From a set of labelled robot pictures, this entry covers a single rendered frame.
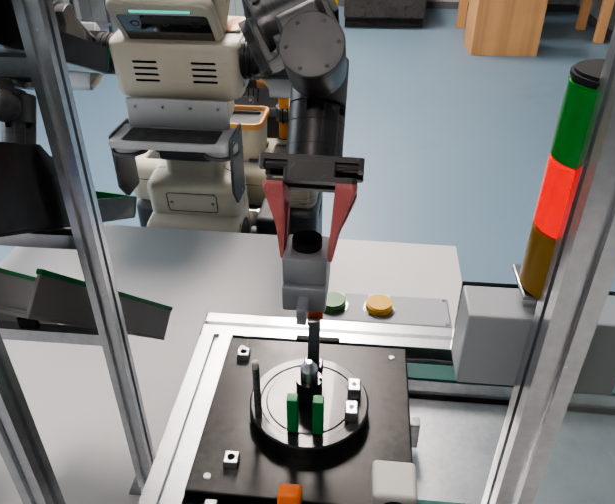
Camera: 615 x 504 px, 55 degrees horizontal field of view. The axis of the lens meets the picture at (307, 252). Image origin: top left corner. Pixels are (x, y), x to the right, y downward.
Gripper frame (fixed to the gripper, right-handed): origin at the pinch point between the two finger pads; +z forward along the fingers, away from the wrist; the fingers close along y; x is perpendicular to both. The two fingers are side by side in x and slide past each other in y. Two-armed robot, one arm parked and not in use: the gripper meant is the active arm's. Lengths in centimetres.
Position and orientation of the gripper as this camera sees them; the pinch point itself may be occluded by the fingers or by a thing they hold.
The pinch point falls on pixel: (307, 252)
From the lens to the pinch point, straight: 58.5
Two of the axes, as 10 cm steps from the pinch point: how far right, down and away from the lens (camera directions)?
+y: 9.9, 0.7, -0.9
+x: 0.8, 0.5, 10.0
